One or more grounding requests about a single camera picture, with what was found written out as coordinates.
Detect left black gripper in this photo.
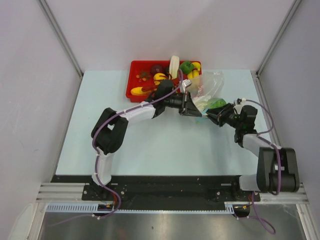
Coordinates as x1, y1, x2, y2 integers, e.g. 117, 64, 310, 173
163, 91, 202, 118

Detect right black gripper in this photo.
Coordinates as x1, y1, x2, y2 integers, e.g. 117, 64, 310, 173
204, 102, 243, 129

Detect green white toy cabbage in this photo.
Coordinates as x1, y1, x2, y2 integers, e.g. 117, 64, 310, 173
192, 95, 227, 113

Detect clear zip top bag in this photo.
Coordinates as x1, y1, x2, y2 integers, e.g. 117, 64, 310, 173
187, 71, 225, 117

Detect yellow toy mango slice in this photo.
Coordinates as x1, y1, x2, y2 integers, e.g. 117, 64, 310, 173
130, 87, 151, 96

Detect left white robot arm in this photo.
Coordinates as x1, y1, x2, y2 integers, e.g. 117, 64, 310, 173
91, 79, 202, 200

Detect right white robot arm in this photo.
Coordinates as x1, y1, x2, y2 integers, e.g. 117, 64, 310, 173
206, 103, 300, 201

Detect red toy lobster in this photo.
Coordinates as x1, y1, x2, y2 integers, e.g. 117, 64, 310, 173
142, 72, 180, 92

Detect yellow toy banana bunch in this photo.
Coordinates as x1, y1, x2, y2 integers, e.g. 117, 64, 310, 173
187, 61, 201, 79

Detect green toy bell pepper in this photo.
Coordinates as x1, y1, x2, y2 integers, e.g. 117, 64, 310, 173
179, 60, 194, 75

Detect white toy radish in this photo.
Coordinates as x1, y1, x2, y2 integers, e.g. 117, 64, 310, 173
169, 55, 180, 79

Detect dark purple toy onion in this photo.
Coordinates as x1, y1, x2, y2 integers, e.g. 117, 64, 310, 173
150, 64, 164, 75

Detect small toy cherry tomatoes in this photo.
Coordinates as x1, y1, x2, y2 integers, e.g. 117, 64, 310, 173
135, 70, 151, 83

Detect red plastic tray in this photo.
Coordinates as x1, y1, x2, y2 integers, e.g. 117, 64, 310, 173
124, 59, 205, 103

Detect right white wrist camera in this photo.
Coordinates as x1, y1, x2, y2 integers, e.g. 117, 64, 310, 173
233, 98, 247, 115

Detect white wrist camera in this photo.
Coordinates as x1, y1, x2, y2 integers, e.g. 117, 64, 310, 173
233, 98, 247, 115
179, 79, 192, 93

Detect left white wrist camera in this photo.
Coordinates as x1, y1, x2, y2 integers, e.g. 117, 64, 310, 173
179, 79, 192, 93

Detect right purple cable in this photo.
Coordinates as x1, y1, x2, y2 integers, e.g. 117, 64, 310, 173
244, 99, 283, 235

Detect purple cable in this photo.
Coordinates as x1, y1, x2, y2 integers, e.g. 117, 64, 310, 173
244, 99, 283, 235
47, 69, 183, 226

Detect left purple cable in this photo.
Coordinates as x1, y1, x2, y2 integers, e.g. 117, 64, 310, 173
47, 69, 183, 226

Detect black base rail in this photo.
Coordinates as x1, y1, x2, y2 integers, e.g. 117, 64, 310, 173
51, 175, 261, 210

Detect white slotted cable duct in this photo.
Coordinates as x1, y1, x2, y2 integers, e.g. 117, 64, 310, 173
45, 203, 235, 216

